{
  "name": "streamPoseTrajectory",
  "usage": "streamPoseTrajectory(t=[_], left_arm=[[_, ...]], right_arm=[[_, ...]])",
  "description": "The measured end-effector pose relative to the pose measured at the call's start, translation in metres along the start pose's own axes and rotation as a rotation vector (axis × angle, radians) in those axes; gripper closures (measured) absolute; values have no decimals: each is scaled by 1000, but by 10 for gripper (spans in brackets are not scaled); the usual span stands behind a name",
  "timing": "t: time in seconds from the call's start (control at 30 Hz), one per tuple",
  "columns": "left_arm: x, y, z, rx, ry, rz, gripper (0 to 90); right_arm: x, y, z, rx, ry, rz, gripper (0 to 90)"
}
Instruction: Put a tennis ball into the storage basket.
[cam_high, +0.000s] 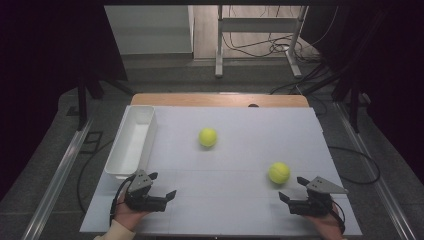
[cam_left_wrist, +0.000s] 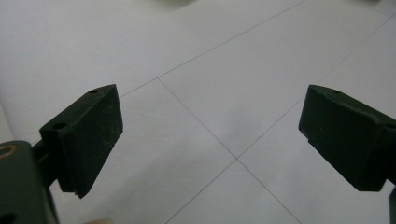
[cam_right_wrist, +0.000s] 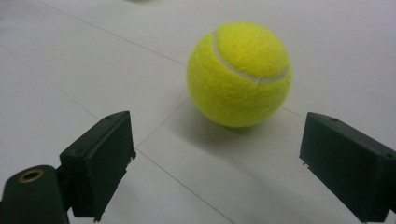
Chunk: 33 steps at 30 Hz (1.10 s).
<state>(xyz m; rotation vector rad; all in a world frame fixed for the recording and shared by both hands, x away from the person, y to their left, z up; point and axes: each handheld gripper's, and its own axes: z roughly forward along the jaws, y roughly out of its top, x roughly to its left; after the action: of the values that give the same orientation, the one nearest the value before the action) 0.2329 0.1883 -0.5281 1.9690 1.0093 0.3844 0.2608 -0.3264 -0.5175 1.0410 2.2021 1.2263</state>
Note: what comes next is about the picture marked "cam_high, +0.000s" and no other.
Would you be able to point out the white board sheet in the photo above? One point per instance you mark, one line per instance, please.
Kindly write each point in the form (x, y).
(233, 186)

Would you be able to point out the wooden table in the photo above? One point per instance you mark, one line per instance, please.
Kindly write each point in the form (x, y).
(216, 100)

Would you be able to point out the yellow tennis ball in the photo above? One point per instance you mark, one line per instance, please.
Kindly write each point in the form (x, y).
(279, 172)
(208, 137)

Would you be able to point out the person's left hand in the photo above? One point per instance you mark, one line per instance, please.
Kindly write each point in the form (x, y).
(128, 216)

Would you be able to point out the metal floor rail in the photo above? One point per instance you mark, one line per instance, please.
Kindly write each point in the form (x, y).
(383, 190)
(53, 190)

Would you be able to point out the black stand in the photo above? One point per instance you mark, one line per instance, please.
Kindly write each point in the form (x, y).
(81, 106)
(354, 110)

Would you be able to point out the white cabinet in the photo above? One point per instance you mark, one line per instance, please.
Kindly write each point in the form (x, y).
(150, 30)

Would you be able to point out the white metal desk frame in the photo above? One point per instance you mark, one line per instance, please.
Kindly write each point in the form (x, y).
(256, 25)

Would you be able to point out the person's right hand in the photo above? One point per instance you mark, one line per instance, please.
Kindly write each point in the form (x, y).
(326, 225)

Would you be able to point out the dark curtain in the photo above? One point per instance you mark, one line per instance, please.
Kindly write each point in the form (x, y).
(400, 83)
(33, 66)

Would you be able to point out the white plastic bin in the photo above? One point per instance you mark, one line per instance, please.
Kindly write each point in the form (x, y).
(133, 143)

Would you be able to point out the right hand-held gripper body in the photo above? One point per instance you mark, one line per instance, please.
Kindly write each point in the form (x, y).
(313, 205)

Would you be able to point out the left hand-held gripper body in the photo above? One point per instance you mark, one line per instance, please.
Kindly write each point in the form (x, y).
(143, 200)

